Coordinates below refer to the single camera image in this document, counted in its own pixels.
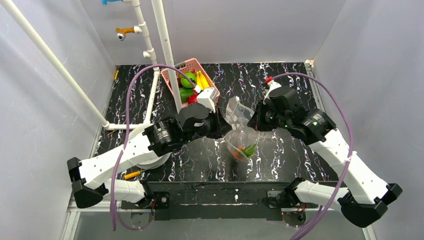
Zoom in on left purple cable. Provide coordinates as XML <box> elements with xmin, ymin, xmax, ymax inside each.
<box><xmin>110</xmin><ymin>64</ymin><xmax>200</xmax><ymax>232</ymax></box>

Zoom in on yellow toy bananas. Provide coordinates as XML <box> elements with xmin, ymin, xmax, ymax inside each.
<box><xmin>196</xmin><ymin>71</ymin><xmax>210</xmax><ymax>90</ymax></box>

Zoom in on green toy vegetable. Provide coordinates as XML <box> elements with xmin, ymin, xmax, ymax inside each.
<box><xmin>179</xmin><ymin>87</ymin><xmax>195</xmax><ymax>103</ymax></box>

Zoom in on blue toy faucet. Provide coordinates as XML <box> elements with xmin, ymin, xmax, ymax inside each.
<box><xmin>101</xmin><ymin>0</ymin><xmax>123</xmax><ymax>6</ymax></box>

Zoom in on orange toy carrot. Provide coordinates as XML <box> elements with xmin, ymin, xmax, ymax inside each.
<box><xmin>232</xmin><ymin>144</ymin><xmax>257</xmax><ymax>160</ymax></box>

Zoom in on orange handled screwdriver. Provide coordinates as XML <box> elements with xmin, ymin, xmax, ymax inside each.
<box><xmin>124</xmin><ymin>170</ymin><xmax>142</xmax><ymax>180</ymax></box>

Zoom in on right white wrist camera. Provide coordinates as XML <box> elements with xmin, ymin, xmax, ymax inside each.
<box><xmin>263</xmin><ymin>76</ymin><xmax>282</xmax><ymax>102</ymax></box>

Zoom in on white PVC pipe frame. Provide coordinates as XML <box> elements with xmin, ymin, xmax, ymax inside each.
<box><xmin>0</xmin><ymin>0</ymin><xmax>184</xmax><ymax>131</ymax></box>

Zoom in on red toy pepper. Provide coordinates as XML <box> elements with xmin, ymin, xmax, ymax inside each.
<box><xmin>187</xmin><ymin>94</ymin><xmax>198</xmax><ymax>105</ymax></box>

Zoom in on green toy watermelon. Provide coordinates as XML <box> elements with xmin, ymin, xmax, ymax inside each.
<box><xmin>180</xmin><ymin>72</ymin><xmax>197</xmax><ymax>89</ymax></box>

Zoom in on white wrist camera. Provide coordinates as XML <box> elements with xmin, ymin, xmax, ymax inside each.
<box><xmin>196</xmin><ymin>87</ymin><xmax>220</xmax><ymax>113</ymax></box>
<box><xmin>263</xmin><ymin>76</ymin><xmax>282</xmax><ymax>102</ymax></box>

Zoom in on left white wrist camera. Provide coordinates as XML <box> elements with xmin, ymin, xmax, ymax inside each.
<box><xmin>196</xmin><ymin>87</ymin><xmax>220</xmax><ymax>113</ymax></box>

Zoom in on purple cable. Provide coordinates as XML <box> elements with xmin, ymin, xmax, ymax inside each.
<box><xmin>110</xmin><ymin>64</ymin><xmax>200</xmax><ymax>232</ymax></box>
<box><xmin>269</xmin><ymin>72</ymin><xmax>355</xmax><ymax>240</ymax></box>

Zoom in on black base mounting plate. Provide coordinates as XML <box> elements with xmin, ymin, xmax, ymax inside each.
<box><xmin>119</xmin><ymin>180</ymin><xmax>339</xmax><ymax>222</ymax></box>

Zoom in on orange toy faucet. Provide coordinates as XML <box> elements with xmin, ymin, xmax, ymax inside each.
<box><xmin>115</xmin><ymin>27</ymin><xmax>135</xmax><ymax>41</ymax></box>

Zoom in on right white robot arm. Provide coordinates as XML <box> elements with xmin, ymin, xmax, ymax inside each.
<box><xmin>247</xmin><ymin>87</ymin><xmax>403</xmax><ymax>228</ymax></box>

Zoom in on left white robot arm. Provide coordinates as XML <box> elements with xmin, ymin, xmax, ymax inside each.
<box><xmin>66</xmin><ymin>103</ymin><xmax>232</xmax><ymax>209</ymax></box>

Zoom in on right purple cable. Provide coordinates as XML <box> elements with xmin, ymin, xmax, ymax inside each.
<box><xmin>269</xmin><ymin>72</ymin><xmax>355</xmax><ymax>240</ymax></box>

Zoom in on clear polka dot zip bag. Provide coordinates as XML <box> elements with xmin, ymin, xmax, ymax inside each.
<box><xmin>224</xmin><ymin>96</ymin><xmax>272</xmax><ymax>163</ymax></box>

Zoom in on pink plastic basket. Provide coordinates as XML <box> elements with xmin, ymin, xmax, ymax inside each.
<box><xmin>175</xmin><ymin>58</ymin><xmax>220</xmax><ymax>108</ymax></box>

